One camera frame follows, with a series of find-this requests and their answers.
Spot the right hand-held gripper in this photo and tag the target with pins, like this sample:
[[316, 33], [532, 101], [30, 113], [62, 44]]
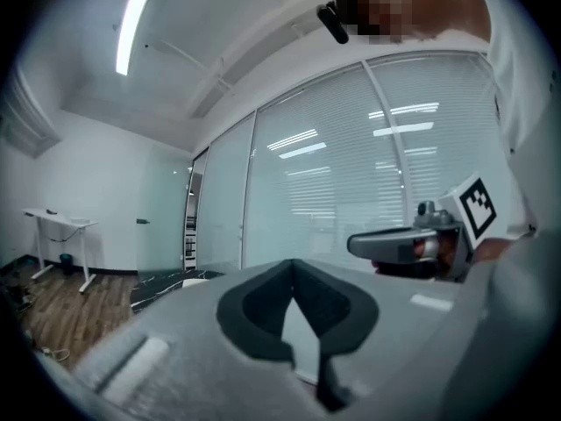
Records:
[[475, 209]]

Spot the glass wall with blinds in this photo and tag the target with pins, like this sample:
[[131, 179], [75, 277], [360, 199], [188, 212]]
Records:
[[333, 169]]

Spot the black head-worn camera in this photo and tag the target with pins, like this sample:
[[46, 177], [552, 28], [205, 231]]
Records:
[[333, 22]]

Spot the black trash bin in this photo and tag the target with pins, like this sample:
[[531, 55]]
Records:
[[66, 263]]

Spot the person's head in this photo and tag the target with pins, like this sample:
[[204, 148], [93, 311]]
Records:
[[447, 2]]

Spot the white standing desk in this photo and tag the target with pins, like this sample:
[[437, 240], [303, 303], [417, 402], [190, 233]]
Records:
[[61, 219]]

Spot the person's right forearm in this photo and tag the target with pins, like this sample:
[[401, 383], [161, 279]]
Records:
[[493, 250]]

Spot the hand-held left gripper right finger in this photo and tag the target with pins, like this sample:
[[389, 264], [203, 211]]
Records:
[[394, 323]]

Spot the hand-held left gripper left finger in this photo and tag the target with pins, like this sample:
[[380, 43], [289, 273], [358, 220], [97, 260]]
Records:
[[184, 344]]

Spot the white printed t-shirt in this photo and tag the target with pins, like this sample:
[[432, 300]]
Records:
[[521, 81]]

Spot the person's right hand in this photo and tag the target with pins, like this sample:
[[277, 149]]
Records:
[[445, 250]]

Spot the white shelf unit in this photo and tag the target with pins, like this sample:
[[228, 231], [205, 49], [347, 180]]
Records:
[[190, 244]]

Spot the frosted glass door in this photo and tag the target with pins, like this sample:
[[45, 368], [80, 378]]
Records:
[[162, 213]]

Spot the white ribbed blind housing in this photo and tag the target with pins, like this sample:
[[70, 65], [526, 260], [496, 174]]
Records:
[[26, 125]]

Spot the ceiling light bar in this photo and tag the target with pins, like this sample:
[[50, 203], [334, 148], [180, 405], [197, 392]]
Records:
[[131, 29]]

